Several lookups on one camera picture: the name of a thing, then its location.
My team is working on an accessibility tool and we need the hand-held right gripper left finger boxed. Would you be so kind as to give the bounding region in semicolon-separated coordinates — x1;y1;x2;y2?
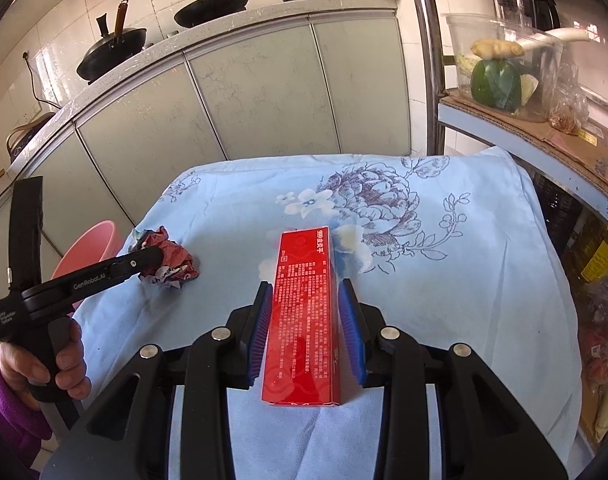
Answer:
54;280;275;480

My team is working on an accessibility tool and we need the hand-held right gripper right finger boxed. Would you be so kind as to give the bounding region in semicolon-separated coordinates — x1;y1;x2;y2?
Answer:
338;278;569;480

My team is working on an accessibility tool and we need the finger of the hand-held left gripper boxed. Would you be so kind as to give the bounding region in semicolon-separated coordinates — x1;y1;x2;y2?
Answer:
71;246;165;306

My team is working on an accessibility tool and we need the pink plastic bucket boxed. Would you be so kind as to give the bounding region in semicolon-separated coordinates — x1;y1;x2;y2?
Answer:
51;220;121;281

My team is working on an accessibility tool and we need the red cardboard box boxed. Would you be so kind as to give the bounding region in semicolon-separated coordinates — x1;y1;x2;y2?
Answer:
260;229;345;407

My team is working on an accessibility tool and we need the red foil wrapper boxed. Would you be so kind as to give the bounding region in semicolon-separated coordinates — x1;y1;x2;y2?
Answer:
134;226;199;290

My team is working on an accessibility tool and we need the person's left forearm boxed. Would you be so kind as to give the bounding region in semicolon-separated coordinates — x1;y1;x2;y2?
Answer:
0;347;55;466

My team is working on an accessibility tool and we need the person's left hand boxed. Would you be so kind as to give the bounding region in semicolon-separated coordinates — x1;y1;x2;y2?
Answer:
0;321;91;410

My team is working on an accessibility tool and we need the light blue floral cloth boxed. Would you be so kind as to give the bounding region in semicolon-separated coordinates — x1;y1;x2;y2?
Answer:
71;146;584;480

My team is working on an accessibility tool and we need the black induction cooker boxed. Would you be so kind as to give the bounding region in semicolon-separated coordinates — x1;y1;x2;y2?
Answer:
6;110;57;166

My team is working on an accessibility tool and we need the kitchen counter cabinet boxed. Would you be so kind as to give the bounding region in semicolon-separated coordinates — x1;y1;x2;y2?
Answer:
0;0;415;311

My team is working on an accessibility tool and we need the yellow cooking oil bottle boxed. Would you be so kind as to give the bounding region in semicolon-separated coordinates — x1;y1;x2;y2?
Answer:
564;210;608;311

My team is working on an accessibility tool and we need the cardboard sheet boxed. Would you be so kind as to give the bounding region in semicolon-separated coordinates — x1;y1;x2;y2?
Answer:
441;95;608;191

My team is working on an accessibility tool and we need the metal shelf rack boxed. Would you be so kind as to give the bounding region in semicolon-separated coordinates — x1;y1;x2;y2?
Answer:
406;0;608;461

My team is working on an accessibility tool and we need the green bell pepper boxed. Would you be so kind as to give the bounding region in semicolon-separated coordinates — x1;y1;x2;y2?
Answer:
470;59;522;110

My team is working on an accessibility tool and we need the pale green vegetable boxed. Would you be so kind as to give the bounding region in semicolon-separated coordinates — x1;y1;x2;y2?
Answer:
456;55;479;81

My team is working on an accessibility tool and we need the clear plastic container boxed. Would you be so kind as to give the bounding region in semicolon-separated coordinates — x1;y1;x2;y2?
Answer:
446;12;564;122

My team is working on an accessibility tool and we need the clear bag of dried goods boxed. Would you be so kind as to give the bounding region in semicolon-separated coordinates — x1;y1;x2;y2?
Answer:
548;50;592;136

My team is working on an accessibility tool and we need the ginger root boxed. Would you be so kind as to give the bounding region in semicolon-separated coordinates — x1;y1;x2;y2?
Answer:
471;38;525;61

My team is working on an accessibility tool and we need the white radish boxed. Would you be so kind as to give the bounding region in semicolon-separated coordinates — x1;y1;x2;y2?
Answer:
516;27;592;51

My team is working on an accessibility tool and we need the black power cable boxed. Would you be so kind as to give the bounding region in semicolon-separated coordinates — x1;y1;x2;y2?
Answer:
23;51;60;111

